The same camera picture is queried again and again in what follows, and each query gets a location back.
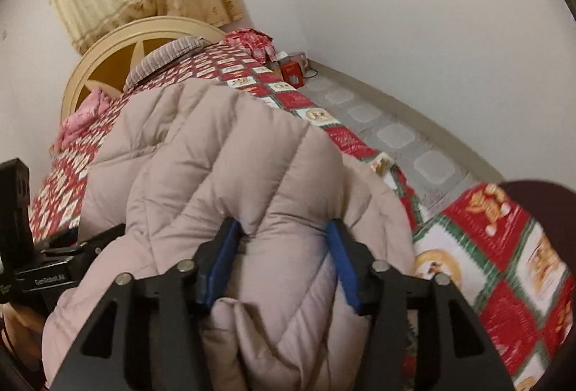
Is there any person's left forearm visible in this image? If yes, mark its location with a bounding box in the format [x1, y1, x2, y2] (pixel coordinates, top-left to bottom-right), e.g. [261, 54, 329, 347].
[0, 303, 49, 358]

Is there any cream wooden headboard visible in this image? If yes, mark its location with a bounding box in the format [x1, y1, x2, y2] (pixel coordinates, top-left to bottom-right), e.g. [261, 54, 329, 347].
[60, 15, 226, 122]

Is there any red checkered printed bedspread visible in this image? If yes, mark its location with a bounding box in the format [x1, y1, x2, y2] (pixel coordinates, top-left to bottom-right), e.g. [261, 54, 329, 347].
[28, 41, 571, 391]

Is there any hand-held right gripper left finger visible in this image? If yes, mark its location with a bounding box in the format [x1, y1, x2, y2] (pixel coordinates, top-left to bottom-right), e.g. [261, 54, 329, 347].
[51, 217, 243, 391]

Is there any pink pillow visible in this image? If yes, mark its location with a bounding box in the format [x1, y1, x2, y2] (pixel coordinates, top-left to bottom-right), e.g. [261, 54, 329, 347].
[53, 87, 118, 151]

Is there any dark maroon cloth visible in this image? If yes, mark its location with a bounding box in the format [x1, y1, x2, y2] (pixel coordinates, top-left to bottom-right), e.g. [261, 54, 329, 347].
[499, 179, 576, 281]

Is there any white container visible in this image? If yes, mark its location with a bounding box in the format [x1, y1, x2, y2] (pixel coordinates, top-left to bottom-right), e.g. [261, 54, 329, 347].
[274, 51, 309, 68]

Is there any grey striped pillow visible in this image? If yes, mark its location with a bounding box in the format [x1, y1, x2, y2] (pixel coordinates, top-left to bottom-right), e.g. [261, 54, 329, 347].
[124, 35, 212, 91]

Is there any red floral pillow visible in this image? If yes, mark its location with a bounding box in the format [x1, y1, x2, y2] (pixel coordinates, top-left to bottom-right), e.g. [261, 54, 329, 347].
[224, 27, 276, 59]

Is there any small red box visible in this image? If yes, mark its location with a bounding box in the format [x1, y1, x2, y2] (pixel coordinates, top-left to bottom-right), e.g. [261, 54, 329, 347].
[279, 61, 304, 87]

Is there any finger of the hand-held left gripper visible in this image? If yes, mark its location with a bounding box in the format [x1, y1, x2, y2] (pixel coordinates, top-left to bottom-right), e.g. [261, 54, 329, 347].
[40, 224, 127, 260]

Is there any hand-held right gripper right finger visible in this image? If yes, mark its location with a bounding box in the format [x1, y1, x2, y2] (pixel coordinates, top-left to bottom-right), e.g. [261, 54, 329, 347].
[326, 219, 514, 391]

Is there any beige puffer jacket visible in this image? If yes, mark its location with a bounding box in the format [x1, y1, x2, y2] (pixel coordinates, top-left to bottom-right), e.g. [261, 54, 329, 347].
[42, 80, 417, 391]

